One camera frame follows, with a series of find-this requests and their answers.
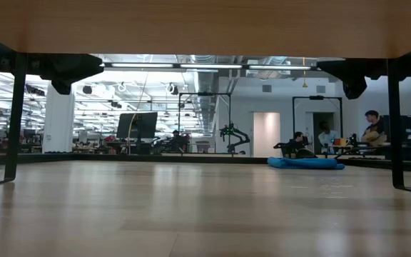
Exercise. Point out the distant black monitor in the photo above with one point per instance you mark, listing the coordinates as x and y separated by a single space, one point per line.
137 125

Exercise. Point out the wooden shelf with black legs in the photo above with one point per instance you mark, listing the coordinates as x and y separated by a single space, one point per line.
205 25

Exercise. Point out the yellow hanging pendant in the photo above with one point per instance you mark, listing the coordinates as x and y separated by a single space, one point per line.
304 84

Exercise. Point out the blue folded cloth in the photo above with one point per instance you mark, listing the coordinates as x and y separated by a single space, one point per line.
305 163

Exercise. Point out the black aluminium table frame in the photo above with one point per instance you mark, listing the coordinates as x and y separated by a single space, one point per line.
191 158

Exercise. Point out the white pillar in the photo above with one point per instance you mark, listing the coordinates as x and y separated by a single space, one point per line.
59 125

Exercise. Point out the distant orange mug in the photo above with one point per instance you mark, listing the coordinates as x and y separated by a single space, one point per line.
341 142

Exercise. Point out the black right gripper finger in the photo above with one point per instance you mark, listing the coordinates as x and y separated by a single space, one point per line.
348 64
351 74

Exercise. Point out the grey wall vent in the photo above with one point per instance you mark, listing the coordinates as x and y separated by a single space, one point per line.
267 88
320 89

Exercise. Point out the black stand frame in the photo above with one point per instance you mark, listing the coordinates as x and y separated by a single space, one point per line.
205 94
316 97

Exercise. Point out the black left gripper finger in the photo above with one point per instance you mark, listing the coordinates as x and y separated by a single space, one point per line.
80 61
73 74

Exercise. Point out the ceiling light strip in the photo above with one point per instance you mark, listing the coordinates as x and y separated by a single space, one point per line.
280 67
210 66
143 65

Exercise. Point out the white lit doorway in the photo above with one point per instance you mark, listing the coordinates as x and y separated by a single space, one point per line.
266 135

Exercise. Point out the person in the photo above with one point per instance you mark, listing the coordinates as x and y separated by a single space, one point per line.
328 135
298 142
373 130

